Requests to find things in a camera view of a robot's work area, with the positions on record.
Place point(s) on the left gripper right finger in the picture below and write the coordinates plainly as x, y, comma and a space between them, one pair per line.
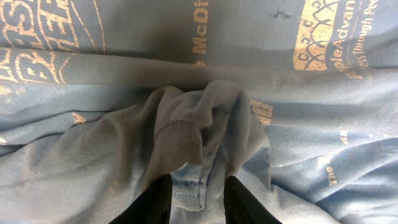
241, 207

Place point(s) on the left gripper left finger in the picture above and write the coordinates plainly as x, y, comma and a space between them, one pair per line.
153, 206

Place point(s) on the light blue t-shirt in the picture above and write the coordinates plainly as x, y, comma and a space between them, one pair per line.
297, 99

